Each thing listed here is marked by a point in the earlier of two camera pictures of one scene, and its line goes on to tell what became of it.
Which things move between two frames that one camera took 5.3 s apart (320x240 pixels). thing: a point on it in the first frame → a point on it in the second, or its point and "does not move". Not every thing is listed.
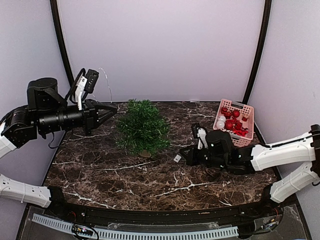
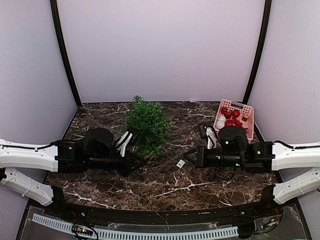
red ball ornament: [236, 113] does not move
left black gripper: [90, 117] → [129, 167]
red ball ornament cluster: [232, 123] does not move
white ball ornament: [220, 123] does not move
